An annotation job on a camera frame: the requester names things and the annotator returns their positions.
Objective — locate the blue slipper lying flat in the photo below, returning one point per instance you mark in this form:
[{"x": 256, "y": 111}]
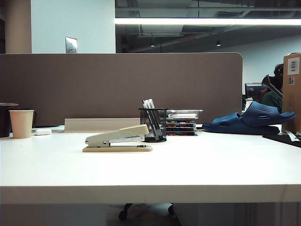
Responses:
[{"x": 223, "y": 123}]

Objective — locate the white black pen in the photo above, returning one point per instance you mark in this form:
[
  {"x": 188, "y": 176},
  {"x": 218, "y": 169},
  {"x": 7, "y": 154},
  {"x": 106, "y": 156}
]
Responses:
[
  {"x": 144, "y": 104},
  {"x": 150, "y": 103}
]

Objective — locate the black computer monitor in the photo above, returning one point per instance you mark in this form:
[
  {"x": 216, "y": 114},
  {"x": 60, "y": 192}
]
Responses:
[{"x": 252, "y": 90}]

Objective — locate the colourful book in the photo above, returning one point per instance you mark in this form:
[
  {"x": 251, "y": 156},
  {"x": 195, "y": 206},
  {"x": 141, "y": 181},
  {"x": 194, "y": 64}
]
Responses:
[
  {"x": 179, "y": 121},
  {"x": 179, "y": 127},
  {"x": 181, "y": 133}
]

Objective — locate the person in green top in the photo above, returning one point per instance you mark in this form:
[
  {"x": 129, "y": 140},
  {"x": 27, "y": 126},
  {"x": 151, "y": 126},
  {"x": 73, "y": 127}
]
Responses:
[{"x": 272, "y": 100}]

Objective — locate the red led sign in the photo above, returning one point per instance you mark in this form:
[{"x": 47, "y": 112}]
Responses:
[{"x": 187, "y": 39}]

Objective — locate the metal wall switch plate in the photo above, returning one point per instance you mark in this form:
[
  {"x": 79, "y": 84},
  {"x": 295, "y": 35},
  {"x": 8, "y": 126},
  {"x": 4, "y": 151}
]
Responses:
[{"x": 71, "y": 44}]

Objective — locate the beige paper cup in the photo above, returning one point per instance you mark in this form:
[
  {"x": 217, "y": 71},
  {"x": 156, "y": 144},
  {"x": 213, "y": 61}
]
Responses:
[{"x": 21, "y": 123}]

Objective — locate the white earbuds case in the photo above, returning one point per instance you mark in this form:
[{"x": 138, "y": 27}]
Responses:
[{"x": 43, "y": 131}]

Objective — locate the long ceiling light strip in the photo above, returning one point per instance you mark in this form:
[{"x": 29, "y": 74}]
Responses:
[{"x": 200, "y": 21}]

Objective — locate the black mesh pen holder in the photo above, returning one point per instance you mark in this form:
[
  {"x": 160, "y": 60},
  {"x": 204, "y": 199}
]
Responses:
[{"x": 158, "y": 127}]

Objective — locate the brown cardboard box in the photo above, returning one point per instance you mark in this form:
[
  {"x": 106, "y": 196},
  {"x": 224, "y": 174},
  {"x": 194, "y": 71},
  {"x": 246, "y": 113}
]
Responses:
[{"x": 292, "y": 99}]

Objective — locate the blue slipper leaning tilted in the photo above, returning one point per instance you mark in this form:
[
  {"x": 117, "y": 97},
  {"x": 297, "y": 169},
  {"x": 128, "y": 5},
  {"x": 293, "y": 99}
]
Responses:
[{"x": 261, "y": 113}]

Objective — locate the black mat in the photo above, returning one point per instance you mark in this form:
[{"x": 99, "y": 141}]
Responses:
[{"x": 282, "y": 139}]

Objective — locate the beige desk stapler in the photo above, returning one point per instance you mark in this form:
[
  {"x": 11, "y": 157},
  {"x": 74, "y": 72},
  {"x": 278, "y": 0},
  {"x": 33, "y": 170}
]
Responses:
[{"x": 117, "y": 135}]

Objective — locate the brown desk partition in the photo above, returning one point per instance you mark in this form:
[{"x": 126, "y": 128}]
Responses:
[{"x": 94, "y": 87}]

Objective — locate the dark cylindrical container with lid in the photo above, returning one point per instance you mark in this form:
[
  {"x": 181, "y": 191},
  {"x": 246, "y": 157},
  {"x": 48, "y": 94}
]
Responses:
[{"x": 4, "y": 120}]

